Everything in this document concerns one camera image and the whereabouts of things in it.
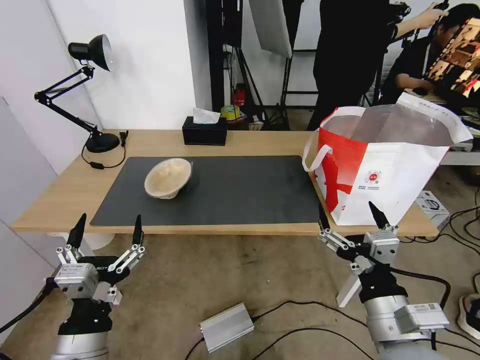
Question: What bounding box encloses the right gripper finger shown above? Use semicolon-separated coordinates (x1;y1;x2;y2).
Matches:
368;201;399;234
317;212;356;260

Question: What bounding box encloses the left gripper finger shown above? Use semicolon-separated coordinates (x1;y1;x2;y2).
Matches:
56;212;88;269
115;214;148;275

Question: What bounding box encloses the white and red takeout bag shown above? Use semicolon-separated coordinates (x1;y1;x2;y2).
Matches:
301;92;475;227

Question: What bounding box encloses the used takeout bowl with lid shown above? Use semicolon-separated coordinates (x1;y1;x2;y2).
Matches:
143;157;194;200

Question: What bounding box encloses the white table leg base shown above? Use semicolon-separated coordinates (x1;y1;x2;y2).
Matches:
46;232;118;252

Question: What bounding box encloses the white table foot bar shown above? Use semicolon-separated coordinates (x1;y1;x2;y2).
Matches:
335;272;362;310

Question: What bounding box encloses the white carton with print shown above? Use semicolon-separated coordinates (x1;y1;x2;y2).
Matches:
415;190;451;228

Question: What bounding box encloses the black desk lamp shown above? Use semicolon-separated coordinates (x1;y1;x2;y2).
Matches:
33;33;122;154

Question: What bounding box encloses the person's black and white shoe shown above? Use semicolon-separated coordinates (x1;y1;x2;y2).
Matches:
457;293;480;341

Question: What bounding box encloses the black desk mat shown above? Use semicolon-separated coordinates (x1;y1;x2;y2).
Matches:
89;155;332;227

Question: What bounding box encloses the black tissue box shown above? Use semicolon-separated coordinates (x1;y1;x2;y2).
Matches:
182;116;229;147

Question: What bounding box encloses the silver power supply box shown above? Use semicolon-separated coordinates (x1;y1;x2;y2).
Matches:
199;301;257;355

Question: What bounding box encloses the white tissue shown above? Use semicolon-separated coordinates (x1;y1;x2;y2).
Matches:
191;106;222;125

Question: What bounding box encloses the seated person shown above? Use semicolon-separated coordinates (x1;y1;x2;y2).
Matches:
381;3;480;110

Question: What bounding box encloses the green and yellow tape roll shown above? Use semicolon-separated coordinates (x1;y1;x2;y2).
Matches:
220;104;241;121

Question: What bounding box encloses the standing person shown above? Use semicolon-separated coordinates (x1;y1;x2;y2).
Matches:
306;0;449;133

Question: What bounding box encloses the red fire extinguisher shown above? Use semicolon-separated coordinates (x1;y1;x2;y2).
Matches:
232;85;248;109

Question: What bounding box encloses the colourful display screen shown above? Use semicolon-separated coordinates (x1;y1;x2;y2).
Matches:
422;16;480;101

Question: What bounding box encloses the black tripod stand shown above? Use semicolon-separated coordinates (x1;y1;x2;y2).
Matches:
222;44;272;131

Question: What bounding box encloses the white photo reflector panel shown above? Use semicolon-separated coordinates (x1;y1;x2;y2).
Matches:
248;0;294;59

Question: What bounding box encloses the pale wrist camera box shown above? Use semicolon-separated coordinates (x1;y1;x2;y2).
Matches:
364;229;401;266
53;263;101;299

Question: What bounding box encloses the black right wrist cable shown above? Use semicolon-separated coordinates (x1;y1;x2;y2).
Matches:
389;266;452;307

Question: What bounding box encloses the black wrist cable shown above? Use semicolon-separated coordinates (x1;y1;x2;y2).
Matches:
389;266;452;307
0;277;58;337

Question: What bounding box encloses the black lamp cable with switch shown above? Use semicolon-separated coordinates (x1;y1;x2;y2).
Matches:
80;129;130;172

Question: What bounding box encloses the black floor cable bundle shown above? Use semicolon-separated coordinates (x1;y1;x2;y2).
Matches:
436;194;480;265

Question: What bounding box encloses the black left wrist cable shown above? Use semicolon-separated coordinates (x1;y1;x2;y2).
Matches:
0;277;58;337

